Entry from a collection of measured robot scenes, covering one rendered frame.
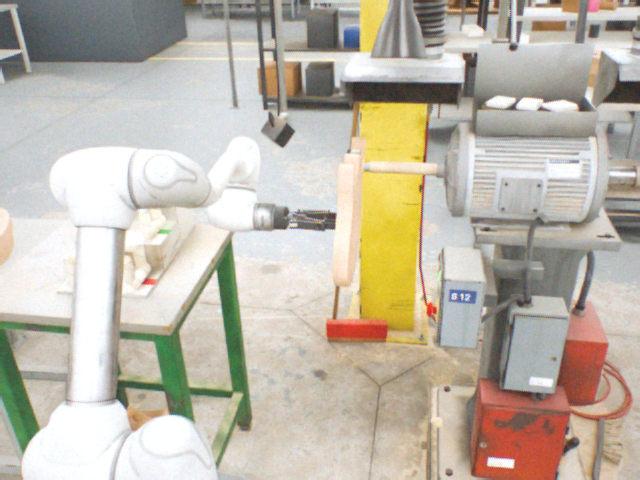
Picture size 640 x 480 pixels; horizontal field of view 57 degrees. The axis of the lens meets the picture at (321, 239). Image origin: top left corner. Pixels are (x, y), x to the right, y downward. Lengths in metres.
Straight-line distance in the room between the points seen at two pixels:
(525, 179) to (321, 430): 1.45
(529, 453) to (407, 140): 1.31
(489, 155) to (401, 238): 1.26
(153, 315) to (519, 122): 1.07
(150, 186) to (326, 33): 5.24
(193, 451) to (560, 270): 1.04
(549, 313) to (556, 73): 0.62
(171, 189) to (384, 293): 1.81
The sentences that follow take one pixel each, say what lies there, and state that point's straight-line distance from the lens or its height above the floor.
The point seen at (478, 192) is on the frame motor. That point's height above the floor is 1.24.
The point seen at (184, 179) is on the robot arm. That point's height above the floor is 1.39.
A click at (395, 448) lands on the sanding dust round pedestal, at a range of 2.51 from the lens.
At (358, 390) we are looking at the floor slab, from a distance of 2.73.
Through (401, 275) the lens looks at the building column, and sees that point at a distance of 2.85.
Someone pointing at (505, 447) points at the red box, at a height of 0.46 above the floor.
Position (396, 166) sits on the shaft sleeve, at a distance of 1.64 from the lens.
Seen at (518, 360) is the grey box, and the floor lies 0.78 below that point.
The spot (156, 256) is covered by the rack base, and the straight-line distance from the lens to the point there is 1.85.
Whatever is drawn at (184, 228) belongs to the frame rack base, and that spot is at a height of 0.97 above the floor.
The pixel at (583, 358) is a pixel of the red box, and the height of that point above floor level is 0.73.
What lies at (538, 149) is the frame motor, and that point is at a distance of 1.59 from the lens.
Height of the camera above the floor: 1.87
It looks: 29 degrees down
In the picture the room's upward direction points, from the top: 2 degrees counter-clockwise
